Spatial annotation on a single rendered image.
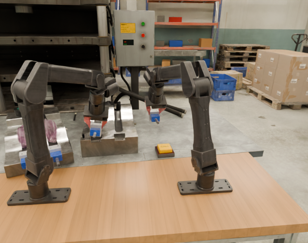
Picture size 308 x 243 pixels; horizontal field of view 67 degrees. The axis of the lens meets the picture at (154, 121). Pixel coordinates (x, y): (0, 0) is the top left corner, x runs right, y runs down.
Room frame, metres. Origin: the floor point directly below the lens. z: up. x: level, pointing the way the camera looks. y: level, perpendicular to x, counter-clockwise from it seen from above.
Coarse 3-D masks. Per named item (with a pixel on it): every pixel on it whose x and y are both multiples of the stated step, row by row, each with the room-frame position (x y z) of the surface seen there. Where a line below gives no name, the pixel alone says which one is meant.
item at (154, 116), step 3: (150, 111) 1.13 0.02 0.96; (153, 111) 1.13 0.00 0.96; (156, 111) 1.13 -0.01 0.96; (150, 114) 1.13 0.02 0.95; (153, 114) 1.12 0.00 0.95; (156, 114) 1.12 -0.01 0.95; (150, 117) 1.12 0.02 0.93; (153, 117) 1.09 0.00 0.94; (156, 117) 1.09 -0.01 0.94; (159, 117) 1.10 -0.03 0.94; (150, 120) 1.13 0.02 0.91; (153, 120) 1.09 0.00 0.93; (156, 120) 1.06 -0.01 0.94; (159, 120) 1.10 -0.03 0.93
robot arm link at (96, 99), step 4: (104, 88) 0.92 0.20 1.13; (92, 92) 0.89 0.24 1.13; (96, 92) 0.89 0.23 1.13; (100, 92) 0.89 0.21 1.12; (104, 92) 0.91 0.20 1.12; (92, 96) 0.88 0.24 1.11; (96, 96) 0.88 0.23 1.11; (100, 96) 0.89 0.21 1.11; (104, 96) 0.94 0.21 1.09; (92, 100) 0.89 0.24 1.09; (96, 100) 0.88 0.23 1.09; (100, 100) 0.89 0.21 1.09; (96, 104) 0.89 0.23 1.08
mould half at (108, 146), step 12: (108, 120) 1.18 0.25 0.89; (132, 120) 1.19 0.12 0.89; (84, 132) 1.02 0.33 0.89; (108, 132) 1.02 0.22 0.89; (120, 132) 1.03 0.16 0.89; (132, 132) 1.03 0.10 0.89; (84, 144) 0.94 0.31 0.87; (96, 144) 0.95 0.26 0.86; (108, 144) 0.96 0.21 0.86; (120, 144) 0.97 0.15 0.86; (132, 144) 0.98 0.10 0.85; (84, 156) 0.94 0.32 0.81; (96, 156) 0.95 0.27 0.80
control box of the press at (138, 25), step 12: (120, 12) 1.84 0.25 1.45; (132, 12) 1.85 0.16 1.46; (144, 12) 1.87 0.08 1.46; (120, 24) 1.83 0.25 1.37; (132, 24) 1.85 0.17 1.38; (144, 24) 1.85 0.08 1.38; (120, 36) 1.83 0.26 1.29; (132, 36) 1.85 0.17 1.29; (144, 36) 1.86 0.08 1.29; (120, 48) 1.83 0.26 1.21; (132, 48) 1.85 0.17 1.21; (144, 48) 1.87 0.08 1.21; (120, 60) 1.83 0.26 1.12; (132, 60) 1.85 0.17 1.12; (144, 60) 1.87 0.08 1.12; (120, 72) 1.96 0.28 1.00; (132, 72) 1.90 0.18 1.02; (132, 84) 1.90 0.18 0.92; (132, 108) 1.90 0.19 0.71
